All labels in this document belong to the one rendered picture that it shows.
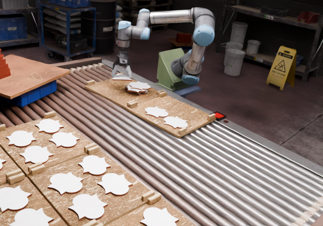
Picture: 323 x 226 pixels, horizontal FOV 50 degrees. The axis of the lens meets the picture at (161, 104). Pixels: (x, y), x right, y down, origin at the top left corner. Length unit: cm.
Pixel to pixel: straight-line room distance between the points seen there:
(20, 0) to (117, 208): 517
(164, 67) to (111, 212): 144
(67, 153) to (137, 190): 40
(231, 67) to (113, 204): 452
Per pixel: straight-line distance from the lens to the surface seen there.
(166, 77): 256
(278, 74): 551
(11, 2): 615
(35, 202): 142
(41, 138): 179
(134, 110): 206
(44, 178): 153
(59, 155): 166
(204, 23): 205
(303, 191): 171
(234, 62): 565
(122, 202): 140
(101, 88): 233
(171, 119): 198
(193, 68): 229
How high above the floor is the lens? 186
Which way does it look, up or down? 25 degrees down
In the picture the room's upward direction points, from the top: 6 degrees clockwise
